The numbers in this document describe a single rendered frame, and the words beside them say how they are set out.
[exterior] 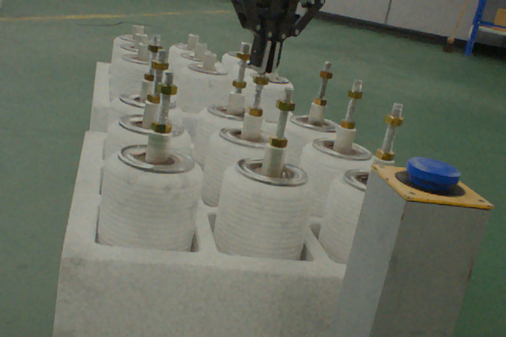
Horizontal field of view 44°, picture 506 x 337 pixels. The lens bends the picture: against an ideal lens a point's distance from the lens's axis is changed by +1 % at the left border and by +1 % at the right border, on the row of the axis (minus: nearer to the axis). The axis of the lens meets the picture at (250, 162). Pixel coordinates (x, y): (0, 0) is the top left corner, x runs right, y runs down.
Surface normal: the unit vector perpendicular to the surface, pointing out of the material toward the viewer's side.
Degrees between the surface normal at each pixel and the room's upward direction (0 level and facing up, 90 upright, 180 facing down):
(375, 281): 90
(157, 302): 90
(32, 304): 0
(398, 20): 90
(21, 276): 0
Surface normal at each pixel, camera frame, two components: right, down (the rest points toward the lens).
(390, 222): -0.97, -0.11
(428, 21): -0.30, 0.23
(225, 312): 0.18, 0.32
